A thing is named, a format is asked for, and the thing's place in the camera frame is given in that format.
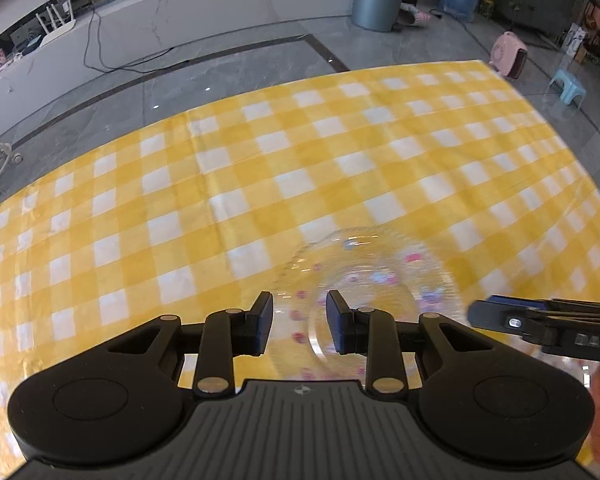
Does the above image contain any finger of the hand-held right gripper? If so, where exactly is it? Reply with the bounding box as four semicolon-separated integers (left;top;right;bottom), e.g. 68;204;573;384
467;296;600;345

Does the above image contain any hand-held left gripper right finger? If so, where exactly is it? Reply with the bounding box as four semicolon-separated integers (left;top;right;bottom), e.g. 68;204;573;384
325;289;541;394

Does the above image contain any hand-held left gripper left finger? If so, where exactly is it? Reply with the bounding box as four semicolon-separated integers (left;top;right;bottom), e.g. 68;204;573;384
55;291;276;399

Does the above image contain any clear glass patterned plate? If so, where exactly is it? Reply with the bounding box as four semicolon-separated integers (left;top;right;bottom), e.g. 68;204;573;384
272;227;473;391

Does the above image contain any yellow checkered tablecloth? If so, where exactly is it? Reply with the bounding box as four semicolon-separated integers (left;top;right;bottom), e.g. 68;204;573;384
0;60;600;480

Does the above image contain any light blue plastic stool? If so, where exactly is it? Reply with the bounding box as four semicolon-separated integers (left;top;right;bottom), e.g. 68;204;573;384
545;67;587;106

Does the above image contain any pink space heater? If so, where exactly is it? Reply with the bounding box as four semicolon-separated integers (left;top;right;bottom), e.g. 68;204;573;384
489;31;529;79

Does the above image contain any white marble media console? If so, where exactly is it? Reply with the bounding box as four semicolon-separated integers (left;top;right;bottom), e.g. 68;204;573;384
0;0;361;97

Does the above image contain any white wifi router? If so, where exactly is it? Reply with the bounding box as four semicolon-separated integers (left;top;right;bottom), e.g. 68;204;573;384
36;0;89;49

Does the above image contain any black power cable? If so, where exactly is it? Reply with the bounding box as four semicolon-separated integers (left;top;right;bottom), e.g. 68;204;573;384
82;10;174;71

